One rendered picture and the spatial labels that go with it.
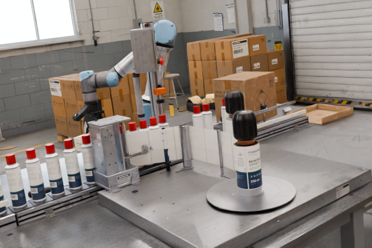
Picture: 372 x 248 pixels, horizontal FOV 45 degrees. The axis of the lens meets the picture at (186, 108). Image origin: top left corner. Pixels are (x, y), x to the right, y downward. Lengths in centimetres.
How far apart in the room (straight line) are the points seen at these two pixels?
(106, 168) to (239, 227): 62
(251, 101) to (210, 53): 343
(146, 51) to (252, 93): 87
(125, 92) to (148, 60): 365
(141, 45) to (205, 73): 419
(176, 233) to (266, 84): 154
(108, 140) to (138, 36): 50
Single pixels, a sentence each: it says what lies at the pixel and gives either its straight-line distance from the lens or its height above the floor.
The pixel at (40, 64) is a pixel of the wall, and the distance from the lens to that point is 756.
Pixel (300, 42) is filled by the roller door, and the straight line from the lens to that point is 695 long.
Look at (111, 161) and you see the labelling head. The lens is 178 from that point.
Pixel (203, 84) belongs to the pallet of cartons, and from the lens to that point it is 624.
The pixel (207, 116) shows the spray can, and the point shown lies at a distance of 218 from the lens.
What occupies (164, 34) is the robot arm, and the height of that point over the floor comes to 143.
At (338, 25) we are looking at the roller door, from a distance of 657.
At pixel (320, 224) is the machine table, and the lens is 152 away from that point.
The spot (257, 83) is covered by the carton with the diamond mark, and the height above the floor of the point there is 108.
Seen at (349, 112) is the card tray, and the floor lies 85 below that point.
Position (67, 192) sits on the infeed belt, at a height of 88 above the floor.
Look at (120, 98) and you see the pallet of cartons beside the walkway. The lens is 560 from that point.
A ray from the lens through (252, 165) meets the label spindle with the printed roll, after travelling 154.
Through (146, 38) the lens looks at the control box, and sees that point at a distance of 200.
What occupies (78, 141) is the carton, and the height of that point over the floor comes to 93.
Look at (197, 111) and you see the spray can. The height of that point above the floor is 106.
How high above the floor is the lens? 151
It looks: 11 degrees down
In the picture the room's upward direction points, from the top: 6 degrees counter-clockwise
